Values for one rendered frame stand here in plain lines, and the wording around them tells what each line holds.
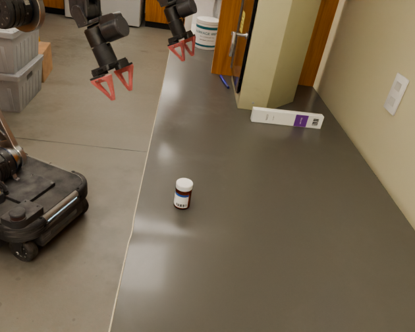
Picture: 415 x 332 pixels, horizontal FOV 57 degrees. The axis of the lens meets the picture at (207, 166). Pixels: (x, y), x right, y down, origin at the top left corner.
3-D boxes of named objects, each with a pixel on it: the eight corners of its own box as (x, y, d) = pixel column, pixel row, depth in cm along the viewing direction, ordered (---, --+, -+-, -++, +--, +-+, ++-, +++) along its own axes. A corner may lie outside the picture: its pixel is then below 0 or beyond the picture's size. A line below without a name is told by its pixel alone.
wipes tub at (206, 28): (216, 45, 218) (220, 18, 210) (217, 51, 207) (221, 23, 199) (193, 41, 217) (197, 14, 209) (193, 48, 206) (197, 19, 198)
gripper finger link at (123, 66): (142, 85, 120) (130, 56, 117) (130, 92, 114) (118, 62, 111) (126, 91, 123) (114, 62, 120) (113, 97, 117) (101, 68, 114)
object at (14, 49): (45, 54, 342) (41, 16, 325) (18, 76, 291) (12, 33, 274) (-3, 47, 338) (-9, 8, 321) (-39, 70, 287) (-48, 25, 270)
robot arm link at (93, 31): (90, 26, 112) (78, 29, 107) (108, 18, 109) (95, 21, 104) (100, 49, 114) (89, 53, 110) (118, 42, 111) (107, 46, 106)
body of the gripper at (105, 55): (128, 62, 115) (118, 38, 113) (109, 70, 107) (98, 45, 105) (112, 68, 118) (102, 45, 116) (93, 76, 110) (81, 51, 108)
